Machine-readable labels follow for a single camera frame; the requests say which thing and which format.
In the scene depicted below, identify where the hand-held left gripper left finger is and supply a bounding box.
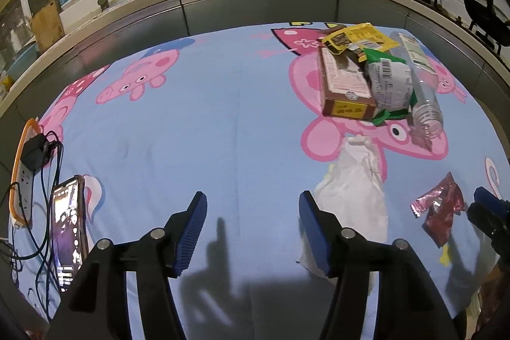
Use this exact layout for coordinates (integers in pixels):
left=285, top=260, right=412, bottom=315
left=48, top=191, right=208, bottom=340

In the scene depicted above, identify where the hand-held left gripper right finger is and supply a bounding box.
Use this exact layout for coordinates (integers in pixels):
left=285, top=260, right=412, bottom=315
left=299, top=190, right=459, bottom=340

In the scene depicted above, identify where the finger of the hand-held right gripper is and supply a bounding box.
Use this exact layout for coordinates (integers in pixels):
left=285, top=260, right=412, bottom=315
left=467, top=202, right=510, bottom=245
left=473, top=186, right=510, bottom=210

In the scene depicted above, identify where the red foil wrapper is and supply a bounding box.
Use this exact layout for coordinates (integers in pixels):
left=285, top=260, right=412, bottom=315
left=410, top=172, right=466, bottom=248

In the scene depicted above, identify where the white plastic bag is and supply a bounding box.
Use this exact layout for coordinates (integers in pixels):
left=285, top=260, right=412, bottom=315
left=297, top=134, right=389, bottom=295

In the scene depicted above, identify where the brown cardboard box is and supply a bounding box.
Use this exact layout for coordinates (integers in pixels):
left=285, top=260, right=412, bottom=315
left=317, top=30, right=377, bottom=120

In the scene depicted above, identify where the clear plastic bottle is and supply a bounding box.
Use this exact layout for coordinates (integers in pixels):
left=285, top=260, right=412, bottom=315
left=388, top=31, right=445, bottom=139

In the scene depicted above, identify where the smartphone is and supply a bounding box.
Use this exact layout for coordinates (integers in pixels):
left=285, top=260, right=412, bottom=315
left=51, top=175, right=89, bottom=293

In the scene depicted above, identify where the green and white packet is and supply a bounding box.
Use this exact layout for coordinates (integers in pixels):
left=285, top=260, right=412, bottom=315
left=361, top=47, right=419, bottom=126

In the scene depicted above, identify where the orange-rimmed white power strip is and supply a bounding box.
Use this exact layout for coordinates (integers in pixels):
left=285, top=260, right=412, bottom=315
left=9, top=118, right=44, bottom=229

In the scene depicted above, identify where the black charger plug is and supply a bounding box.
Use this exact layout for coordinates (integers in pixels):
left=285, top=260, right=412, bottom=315
left=20, top=135, right=52, bottom=169

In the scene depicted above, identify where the gas stove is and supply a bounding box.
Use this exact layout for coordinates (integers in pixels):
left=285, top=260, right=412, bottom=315
left=402, top=0, right=510, bottom=58

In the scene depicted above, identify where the black wok with lid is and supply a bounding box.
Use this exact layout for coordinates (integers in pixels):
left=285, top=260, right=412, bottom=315
left=463, top=0, right=510, bottom=46

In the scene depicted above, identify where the yellow snack packet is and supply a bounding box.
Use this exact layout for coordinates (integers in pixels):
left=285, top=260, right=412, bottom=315
left=322, top=22, right=400, bottom=54

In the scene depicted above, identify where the blue basin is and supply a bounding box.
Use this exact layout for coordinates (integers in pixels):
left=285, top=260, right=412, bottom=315
left=4, top=41, right=40, bottom=82

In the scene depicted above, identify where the upright wooden cutting board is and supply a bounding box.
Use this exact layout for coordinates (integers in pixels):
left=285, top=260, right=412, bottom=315
left=30, top=0, right=65, bottom=54

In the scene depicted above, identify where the black charging cable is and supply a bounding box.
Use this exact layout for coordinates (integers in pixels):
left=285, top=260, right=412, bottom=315
left=8, top=131, right=66, bottom=321

